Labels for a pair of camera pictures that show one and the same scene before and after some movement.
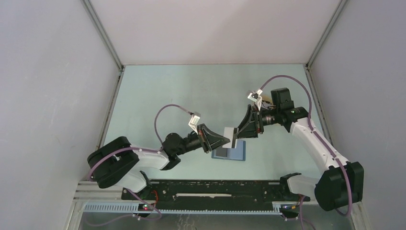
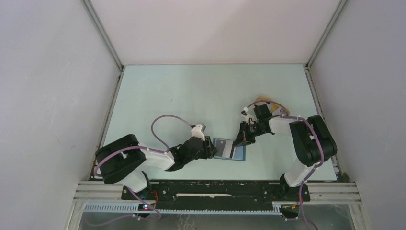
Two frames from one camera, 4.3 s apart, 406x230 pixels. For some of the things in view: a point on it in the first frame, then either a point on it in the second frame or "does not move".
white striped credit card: x=228 y=133 to x=227 y=149
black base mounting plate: x=220 y=191 does not move
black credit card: x=221 y=152 does not move
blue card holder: x=237 y=154 does not move
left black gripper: x=209 y=140 to x=209 y=150
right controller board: x=289 y=208 does not move
